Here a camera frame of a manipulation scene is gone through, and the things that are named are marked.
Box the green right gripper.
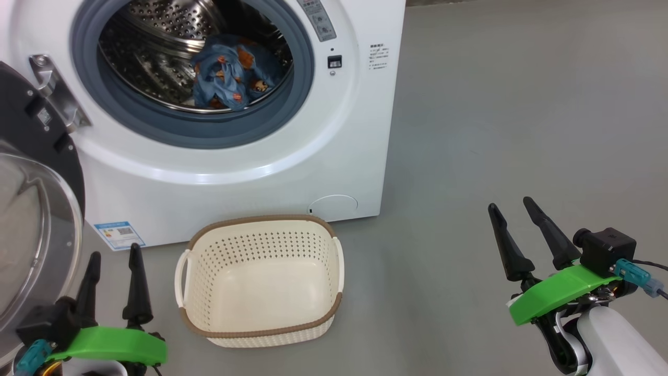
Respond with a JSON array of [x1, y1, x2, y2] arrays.
[[488, 196, 629, 327]]

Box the small black text sticker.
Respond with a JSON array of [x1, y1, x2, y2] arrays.
[[369, 44, 389, 71]]

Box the dark round glass washer door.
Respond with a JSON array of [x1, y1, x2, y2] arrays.
[[0, 61, 87, 361]]

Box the white front-load washing machine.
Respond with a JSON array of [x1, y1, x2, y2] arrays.
[[0, 0, 407, 251]]

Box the cream perforated laundry basket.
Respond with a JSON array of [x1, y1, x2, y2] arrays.
[[175, 215, 345, 348]]

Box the round white filter cover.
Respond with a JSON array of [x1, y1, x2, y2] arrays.
[[308, 195, 359, 221]]

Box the grey warning label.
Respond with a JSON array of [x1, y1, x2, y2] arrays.
[[297, 0, 337, 42]]

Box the blue energy label sticker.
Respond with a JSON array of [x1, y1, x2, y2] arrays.
[[94, 221, 146, 251]]

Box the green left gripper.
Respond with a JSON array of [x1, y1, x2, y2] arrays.
[[44, 243, 168, 366]]

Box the stainless steel washing machine drum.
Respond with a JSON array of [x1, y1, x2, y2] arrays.
[[98, 0, 294, 114]]

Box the blue patterned garment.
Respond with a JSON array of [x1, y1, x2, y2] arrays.
[[190, 36, 287, 111]]

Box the silver metal door hinge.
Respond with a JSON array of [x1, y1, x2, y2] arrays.
[[29, 54, 92, 131]]

